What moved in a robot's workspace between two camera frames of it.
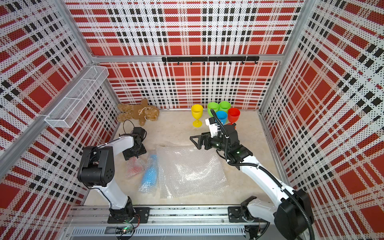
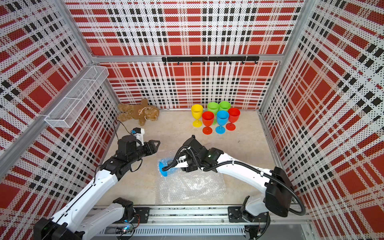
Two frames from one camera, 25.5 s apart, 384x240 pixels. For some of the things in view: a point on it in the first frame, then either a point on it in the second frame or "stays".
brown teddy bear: (143, 112) stays
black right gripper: (199, 145) -> (189, 168)
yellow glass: (197, 111) stays
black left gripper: (127, 154) -> (151, 142)
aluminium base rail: (84, 221) stays
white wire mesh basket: (66, 112) stays
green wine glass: (214, 105) stays
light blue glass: (222, 116) stays
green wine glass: (224, 106) stays
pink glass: (135, 167) -> (207, 118)
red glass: (233, 115) stays
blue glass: (151, 175) -> (162, 162)
